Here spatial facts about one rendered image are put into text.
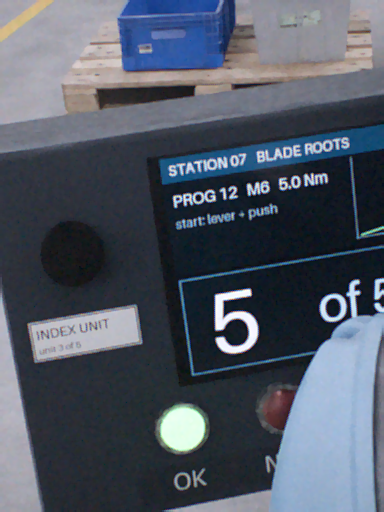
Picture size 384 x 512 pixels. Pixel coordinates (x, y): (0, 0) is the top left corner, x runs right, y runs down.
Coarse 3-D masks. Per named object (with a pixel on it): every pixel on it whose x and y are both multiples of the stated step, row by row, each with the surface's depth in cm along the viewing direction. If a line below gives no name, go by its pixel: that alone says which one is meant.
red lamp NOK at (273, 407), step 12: (276, 384) 47; (288, 384) 47; (264, 396) 47; (276, 396) 47; (288, 396) 47; (264, 408) 47; (276, 408) 47; (288, 408) 47; (264, 420) 47; (276, 420) 47; (276, 432) 48
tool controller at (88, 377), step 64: (0, 128) 51; (64, 128) 47; (128, 128) 44; (192, 128) 44; (256, 128) 44; (320, 128) 45; (0, 192) 43; (64, 192) 44; (128, 192) 44; (192, 192) 44; (256, 192) 45; (320, 192) 45; (0, 256) 44; (64, 256) 43; (128, 256) 45; (192, 256) 45; (256, 256) 46; (320, 256) 46; (64, 320) 45; (128, 320) 45; (320, 320) 47; (64, 384) 46; (128, 384) 46; (192, 384) 47; (256, 384) 47; (64, 448) 47; (128, 448) 47; (256, 448) 48
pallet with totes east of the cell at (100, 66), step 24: (240, 24) 429; (360, 24) 413; (96, 48) 417; (120, 48) 413; (240, 48) 400; (360, 48) 392; (72, 72) 393; (96, 72) 390; (120, 72) 387; (144, 72) 385; (168, 72) 382; (192, 72) 380; (216, 72) 378; (240, 72) 375; (264, 72) 373; (288, 72) 371; (312, 72) 368; (336, 72) 366; (72, 96) 384; (96, 96) 383
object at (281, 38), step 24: (264, 0) 366; (288, 0) 365; (312, 0) 364; (336, 0) 362; (264, 24) 371; (288, 24) 370; (312, 24) 369; (336, 24) 368; (264, 48) 377; (288, 48) 376; (312, 48) 374; (336, 48) 373
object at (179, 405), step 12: (168, 408) 47; (180, 408) 47; (192, 408) 47; (156, 420) 47; (168, 420) 46; (180, 420) 46; (192, 420) 46; (204, 420) 47; (156, 432) 47; (168, 432) 46; (180, 432) 46; (192, 432) 46; (204, 432) 47; (168, 444) 47; (180, 444) 46; (192, 444) 47
